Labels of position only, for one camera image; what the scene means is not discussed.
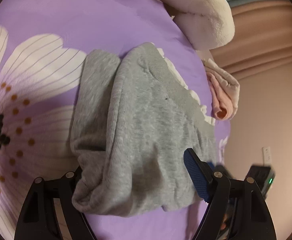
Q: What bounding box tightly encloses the white fluffy folded garment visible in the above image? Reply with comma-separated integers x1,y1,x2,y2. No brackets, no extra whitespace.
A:
160,0,235,50

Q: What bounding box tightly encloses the white wall socket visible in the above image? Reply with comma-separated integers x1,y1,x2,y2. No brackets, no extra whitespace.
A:
262,146,272,166

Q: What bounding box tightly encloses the pink curtain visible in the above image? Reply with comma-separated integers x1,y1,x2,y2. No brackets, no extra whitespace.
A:
211,0,292,80

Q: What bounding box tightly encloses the purple floral bed sheet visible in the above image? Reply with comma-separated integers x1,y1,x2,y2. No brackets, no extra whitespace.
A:
0,0,229,239

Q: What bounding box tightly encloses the pink folded garment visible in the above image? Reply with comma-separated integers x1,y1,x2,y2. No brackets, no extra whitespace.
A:
206,73,233,121

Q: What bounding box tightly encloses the grey New York sweatshirt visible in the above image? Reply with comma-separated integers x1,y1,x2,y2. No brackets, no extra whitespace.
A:
70,43,217,217

